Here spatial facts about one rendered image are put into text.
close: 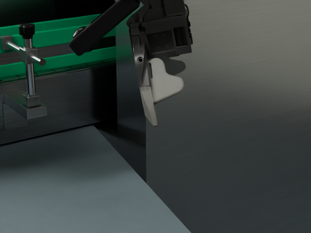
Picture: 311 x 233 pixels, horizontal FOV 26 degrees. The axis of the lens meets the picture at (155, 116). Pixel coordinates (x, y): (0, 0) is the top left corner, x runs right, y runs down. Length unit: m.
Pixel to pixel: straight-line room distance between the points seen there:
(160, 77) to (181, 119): 0.44
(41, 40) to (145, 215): 0.45
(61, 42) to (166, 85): 0.50
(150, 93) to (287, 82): 0.66
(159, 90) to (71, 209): 0.30
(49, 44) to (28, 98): 0.17
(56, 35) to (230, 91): 0.37
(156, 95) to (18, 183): 0.39
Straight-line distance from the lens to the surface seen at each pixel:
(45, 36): 1.36
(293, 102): 1.55
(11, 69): 1.34
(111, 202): 1.13
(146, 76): 0.91
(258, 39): 1.43
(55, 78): 1.37
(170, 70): 1.03
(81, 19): 1.47
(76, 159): 1.29
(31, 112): 1.24
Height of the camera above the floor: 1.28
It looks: 21 degrees down
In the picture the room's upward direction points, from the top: straight up
